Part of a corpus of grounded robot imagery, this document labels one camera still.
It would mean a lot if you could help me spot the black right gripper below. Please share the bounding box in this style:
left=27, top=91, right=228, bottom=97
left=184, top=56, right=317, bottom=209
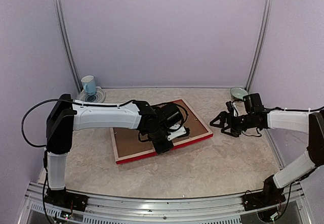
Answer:
left=211, top=111, right=255, bottom=137

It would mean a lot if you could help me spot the brown backing board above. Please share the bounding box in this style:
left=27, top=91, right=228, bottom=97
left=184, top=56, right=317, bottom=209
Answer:
left=113, top=100, right=210, bottom=159

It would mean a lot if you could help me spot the red wooden picture frame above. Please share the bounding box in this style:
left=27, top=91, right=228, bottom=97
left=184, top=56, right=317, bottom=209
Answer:
left=110, top=98, right=214, bottom=165

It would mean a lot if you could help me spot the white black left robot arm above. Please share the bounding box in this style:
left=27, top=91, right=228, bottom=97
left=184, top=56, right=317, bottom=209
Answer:
left=21, top=94, right=190, bottom=206

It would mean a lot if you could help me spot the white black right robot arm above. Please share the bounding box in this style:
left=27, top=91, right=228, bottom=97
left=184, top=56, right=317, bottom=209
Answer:
left=210, top=93, right=323, bottom=206

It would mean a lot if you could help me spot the pale green ceramic bowl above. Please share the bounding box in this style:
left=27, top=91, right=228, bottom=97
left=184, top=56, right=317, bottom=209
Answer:
left=229, top=87, right=248, bottom=101

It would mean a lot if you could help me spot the white blue swirl plate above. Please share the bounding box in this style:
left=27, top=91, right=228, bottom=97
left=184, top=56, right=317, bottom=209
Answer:
left=76, top=86, right=106, bottom=103

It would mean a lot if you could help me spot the light blue mug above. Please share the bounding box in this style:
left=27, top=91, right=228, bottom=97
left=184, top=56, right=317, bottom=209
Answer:
left=81, top=75, right=96, bottom=96

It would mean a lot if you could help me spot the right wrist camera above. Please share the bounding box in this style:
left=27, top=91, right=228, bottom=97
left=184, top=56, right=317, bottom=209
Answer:
left=226, top=101, right=239, bottom=117

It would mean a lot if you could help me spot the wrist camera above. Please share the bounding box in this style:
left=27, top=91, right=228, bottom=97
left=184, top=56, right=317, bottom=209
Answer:
left=226, top=101, right=239, bottom=117
left=167, top=123, right=190, bottom=141

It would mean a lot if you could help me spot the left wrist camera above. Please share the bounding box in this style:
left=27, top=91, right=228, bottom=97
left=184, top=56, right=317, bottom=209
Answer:
left=167, top=123, right=190, bottom=141

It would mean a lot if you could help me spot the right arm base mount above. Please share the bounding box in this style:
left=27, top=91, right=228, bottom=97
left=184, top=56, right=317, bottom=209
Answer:
left=241, top=175, right=286, bottom=211

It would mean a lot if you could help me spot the front aluminium rail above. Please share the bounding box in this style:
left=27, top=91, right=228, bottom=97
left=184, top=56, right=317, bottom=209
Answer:
left=17, top=181, right=314, bottom=224

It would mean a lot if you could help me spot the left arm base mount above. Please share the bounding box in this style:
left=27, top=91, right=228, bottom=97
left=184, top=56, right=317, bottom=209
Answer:
left=45, top=188, right=89, bottom=212

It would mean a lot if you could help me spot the right aluminium corner post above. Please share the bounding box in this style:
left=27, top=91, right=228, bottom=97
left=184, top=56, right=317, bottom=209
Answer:
left=245, top=0, right=273, bottom=92

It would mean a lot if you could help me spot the aluminium corner post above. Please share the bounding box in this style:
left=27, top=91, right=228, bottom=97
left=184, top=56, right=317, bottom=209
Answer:
left=54, top=0, right=82, bottom=93
left=245, top=0, right=273, bottom=92

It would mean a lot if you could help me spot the left aluminium corner post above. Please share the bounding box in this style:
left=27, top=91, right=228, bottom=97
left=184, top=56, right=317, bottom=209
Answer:
left=54, top=0, right=82, bottom=93

